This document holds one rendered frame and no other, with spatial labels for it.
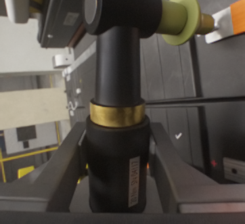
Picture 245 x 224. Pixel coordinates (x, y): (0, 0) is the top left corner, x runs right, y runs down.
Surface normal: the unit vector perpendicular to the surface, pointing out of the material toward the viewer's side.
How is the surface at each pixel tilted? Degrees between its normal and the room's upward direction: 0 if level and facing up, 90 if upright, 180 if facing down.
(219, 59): 0
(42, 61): 90
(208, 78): 0
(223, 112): 0
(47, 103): 90
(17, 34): 90
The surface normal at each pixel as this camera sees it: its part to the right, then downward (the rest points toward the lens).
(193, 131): -0.86, 0.12
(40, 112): 0.49, -0.04
